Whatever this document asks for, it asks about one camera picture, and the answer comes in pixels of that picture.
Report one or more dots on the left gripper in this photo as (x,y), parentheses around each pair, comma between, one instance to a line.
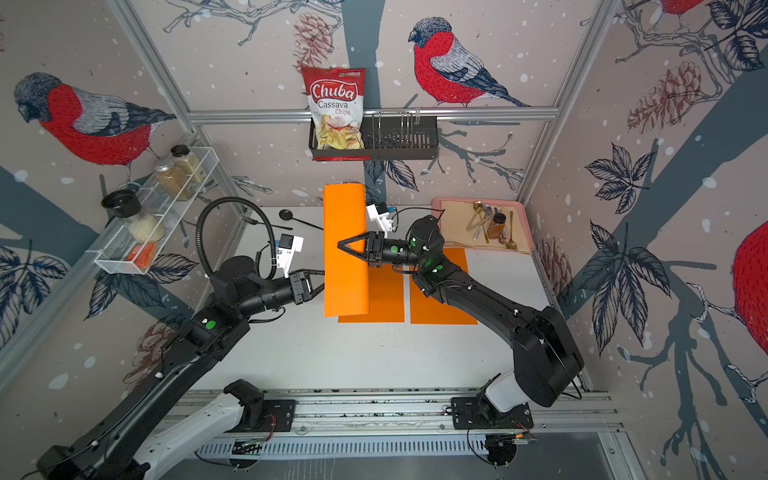
(307,293)

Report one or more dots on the small red packet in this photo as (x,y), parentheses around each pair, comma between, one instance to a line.
(142,256)

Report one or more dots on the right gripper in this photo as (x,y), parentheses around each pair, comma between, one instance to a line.
(375,249)

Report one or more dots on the orange paper sheet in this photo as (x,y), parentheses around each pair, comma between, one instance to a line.
(346,276)
(386,295)
(428,311)

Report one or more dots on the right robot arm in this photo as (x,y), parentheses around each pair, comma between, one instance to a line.
(546,359)

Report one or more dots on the clear acrylic wall shelf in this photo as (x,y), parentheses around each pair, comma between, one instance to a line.
(111,255)

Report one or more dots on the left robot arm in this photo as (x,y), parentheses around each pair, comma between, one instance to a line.
(118,447)

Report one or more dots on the brown spice jar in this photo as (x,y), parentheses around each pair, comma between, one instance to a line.
(172,179)

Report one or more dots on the red cassava chips bag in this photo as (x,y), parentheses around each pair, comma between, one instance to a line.
(336,103)

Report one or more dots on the small amber bottle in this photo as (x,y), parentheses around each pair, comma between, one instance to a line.
(496,226)

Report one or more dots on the tan spice jar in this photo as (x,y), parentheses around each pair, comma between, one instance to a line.
(189,163)

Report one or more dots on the pink tray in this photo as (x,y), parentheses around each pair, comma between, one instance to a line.
(504,225)

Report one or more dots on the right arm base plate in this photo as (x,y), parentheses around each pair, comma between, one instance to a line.
(475,413)

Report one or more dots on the black spoon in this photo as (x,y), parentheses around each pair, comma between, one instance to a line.
(287,215)

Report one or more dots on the black wire wall basket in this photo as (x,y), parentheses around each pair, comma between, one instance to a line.
(403,137)

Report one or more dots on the wooden stick utensil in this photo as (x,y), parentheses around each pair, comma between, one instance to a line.
(510,225)

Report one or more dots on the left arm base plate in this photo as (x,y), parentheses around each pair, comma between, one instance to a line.
(270,416)

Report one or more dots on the black fork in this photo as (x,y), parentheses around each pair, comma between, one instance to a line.
(255,222)

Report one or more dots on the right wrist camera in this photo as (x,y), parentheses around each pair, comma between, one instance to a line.
(383,215)

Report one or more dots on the black lid rice jar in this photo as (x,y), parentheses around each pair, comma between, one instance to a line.
(125,205)

